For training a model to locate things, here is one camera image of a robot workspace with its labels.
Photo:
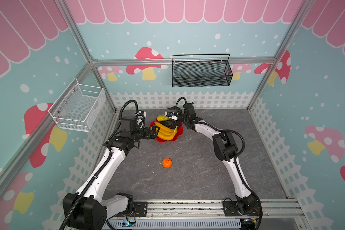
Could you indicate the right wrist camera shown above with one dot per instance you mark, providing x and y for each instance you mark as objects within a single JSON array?
[{"x": 171, "y": 113}]

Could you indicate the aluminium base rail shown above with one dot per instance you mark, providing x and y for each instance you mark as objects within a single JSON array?
[{"x": 210, "y": 214}]

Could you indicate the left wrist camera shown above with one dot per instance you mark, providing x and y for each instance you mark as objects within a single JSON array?
[{"x": 141, "y": 114}]

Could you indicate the white wire mesh basket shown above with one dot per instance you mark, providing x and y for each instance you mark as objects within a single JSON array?
[{"x": 78, "y": 107}]

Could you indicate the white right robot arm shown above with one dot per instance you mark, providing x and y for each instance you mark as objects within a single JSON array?
[{"x": 228, "y": 146}]

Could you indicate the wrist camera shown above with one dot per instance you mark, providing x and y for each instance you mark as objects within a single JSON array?
[
  {"x": 171, "y": 113},
  {"x": 141, "y": 114}
]

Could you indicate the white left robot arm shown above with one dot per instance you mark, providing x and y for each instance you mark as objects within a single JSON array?
[{"x": 85, "y": 209}]

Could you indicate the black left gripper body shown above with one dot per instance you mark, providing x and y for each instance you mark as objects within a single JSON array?
[{"x": 141, "y": 133}]

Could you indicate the black wire mesh basket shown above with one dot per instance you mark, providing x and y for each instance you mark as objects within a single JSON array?
[{"x": 201, "y": 70}]

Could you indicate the red flower-shaped fruit bowl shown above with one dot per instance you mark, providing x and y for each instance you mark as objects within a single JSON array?
[{"x": 179, "y": 133}]

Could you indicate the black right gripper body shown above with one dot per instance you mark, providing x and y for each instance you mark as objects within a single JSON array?
[{"x": 173, "y": 123}]

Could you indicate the orange fake tangerine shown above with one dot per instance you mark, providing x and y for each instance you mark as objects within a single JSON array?
[{"x": 167, "y": 163}]

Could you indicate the yellow fake banana bunch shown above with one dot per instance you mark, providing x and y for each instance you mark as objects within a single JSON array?
[{"x": 166, "y": 133}]

